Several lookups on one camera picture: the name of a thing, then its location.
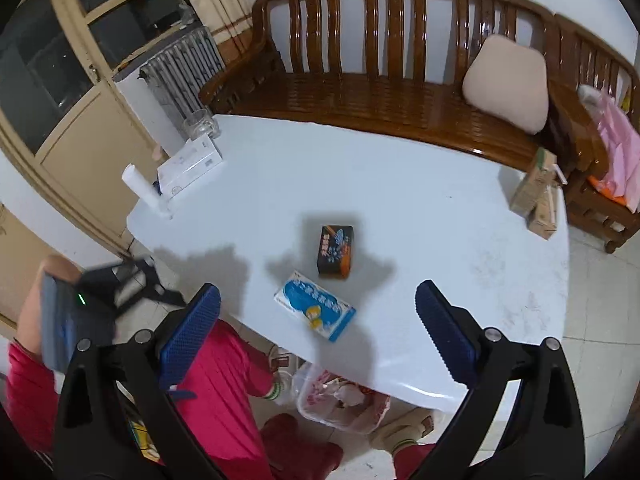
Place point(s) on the white appliance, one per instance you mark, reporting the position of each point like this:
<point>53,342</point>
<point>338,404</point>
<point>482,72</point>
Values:
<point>145,107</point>

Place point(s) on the brown wooden bench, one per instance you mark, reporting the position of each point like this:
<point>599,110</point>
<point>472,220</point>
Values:
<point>380,100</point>

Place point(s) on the clear glass jar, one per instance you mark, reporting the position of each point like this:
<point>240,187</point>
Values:
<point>200,125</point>

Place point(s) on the brown drink carton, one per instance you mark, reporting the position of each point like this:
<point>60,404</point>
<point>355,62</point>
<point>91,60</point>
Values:
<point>545,217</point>
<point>531,185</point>

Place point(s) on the brown wooden armchair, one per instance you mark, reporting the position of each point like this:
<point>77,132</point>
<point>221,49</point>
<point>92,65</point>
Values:
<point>590,210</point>

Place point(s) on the person in red trousers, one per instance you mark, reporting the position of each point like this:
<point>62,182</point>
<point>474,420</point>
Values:
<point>225,385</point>

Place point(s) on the beige cabinet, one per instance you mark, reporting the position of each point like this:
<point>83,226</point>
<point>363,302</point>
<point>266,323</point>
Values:
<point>65,125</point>

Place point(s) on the pink cloth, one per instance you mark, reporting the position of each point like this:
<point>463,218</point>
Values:
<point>617,145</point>

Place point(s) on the blue white box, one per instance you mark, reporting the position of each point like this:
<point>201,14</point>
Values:
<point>315,307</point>

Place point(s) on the grey radiator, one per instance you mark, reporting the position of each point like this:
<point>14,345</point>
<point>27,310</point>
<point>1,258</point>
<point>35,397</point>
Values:
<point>182,70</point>

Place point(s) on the clear red printed plastic bag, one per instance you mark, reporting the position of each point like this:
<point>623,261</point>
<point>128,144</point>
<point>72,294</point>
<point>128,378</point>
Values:
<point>345,400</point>

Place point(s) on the orange item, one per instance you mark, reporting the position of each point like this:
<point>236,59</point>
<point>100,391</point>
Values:
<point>605,187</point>

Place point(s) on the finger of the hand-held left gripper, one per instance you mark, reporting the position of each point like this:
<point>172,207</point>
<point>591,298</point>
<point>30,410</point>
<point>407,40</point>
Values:
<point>152,287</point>

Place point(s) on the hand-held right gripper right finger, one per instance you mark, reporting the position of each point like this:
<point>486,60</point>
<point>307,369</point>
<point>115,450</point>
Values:
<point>445,332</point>

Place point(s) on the white flat box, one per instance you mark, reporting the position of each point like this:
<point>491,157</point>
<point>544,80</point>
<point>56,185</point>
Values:
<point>190,166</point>

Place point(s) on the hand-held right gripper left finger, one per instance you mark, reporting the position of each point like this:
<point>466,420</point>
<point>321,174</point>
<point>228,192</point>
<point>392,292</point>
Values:
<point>190,330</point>

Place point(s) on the dark blue orange box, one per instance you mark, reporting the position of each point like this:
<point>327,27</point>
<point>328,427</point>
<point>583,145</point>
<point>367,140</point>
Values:
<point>335,252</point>

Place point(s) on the beige cushion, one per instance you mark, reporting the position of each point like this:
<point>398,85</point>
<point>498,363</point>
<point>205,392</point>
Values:
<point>507,82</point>

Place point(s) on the white beige shoe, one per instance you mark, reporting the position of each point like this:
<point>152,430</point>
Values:
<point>400,427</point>
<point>282,375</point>

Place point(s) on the dark red stool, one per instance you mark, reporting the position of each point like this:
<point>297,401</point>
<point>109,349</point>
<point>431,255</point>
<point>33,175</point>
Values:
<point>300,442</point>

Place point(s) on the white paper roll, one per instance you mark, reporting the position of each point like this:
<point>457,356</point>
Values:
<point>145,191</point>

